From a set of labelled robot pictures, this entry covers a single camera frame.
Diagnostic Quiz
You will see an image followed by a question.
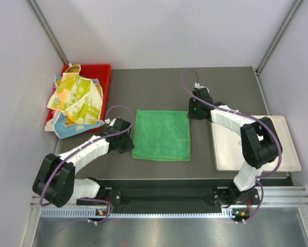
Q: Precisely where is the green microfiber towel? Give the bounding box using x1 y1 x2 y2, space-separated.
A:
132 110 191 162

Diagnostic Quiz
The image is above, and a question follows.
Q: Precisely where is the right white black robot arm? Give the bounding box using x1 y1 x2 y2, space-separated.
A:
187 83 283 204

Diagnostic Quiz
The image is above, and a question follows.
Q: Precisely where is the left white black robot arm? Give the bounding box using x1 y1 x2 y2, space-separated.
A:
32 118 134 207

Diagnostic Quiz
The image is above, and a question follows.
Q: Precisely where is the white square tray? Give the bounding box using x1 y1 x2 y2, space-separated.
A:
211 116 301 172

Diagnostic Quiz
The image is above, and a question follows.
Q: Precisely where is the yellow green patterned towel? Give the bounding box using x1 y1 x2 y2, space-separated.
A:
47 64 104 125

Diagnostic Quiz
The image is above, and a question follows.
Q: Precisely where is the blue patterned towel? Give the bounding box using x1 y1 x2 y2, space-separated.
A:
45 76 104 139

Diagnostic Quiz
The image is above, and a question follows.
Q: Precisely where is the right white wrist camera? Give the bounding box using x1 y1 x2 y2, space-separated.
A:
194 82 209 92

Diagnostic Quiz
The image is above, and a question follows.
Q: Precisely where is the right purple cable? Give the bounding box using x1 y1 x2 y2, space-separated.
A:
181 69 284 224

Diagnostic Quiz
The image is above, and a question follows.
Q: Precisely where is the purple cable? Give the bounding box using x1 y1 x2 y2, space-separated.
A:
181 69 284 224
39 104 134 227

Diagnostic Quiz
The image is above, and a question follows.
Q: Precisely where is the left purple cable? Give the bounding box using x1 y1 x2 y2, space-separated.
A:
39 104 134 227

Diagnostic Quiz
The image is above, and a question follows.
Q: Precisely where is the grey slotted cable duct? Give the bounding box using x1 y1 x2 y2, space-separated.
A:
41 207 246 219

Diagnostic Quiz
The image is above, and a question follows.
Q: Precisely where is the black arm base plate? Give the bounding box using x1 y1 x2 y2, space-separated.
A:
76 177 260 209

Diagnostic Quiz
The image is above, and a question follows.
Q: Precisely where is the aluminium frame rail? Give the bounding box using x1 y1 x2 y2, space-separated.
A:
30 186 308 206

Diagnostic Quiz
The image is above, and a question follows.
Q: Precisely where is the right aluminium corner post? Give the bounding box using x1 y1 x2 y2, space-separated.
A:
255 0 304 76

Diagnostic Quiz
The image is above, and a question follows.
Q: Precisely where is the aluminium corner post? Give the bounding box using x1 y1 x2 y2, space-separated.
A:
25 0 69 64
255 0 304 76

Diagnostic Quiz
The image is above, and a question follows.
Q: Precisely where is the left aluminium corner post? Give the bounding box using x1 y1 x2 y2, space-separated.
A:
25 0 69 64

